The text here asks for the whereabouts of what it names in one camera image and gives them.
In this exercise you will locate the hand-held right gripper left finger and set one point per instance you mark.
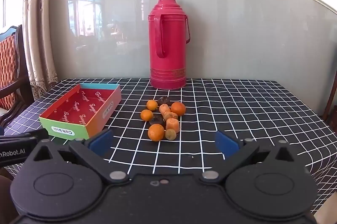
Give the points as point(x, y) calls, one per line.
point(101, 142)

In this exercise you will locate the beige lace curtain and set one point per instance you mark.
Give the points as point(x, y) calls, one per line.
point(39, 29)

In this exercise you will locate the yellow-green wrinkled fruit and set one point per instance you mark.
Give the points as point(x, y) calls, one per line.
point(170, 134)

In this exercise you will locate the large orange tangerine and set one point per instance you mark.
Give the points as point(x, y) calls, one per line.
point(178, 108)
point(155, 132)

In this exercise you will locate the small orange tangerine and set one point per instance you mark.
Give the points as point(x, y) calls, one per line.
point(152, 105)
point(146, 115)

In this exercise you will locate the colourful cardboard box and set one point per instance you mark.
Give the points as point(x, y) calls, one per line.
point(87, 105)

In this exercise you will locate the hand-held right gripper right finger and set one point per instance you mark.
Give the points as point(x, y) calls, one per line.
point(227, 144)

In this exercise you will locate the dark wooden chair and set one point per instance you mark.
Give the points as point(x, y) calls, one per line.
point(22, 87)

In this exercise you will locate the brown wooden furniture leg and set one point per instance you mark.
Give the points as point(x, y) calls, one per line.
point(330, 100)

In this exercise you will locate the brownish carrot piece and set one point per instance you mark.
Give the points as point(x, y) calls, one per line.
point(170, 116)

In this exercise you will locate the orange patterned chair cushion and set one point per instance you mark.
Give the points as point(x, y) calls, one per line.
point(8, 66)

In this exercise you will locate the red thermos flask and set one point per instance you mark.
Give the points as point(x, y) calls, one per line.
point(168, 50)

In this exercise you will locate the orange carrot piece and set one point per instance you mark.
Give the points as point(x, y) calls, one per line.
point(173, 125)
point(165, 108)

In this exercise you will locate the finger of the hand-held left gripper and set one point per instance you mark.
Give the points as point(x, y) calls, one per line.
point(29, 134)

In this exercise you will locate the dark dried fruit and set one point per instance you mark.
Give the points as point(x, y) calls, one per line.
point(163, 100)
point(156, 120)

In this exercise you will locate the black white checked tablecloth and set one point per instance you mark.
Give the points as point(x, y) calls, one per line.
point(237, 108)

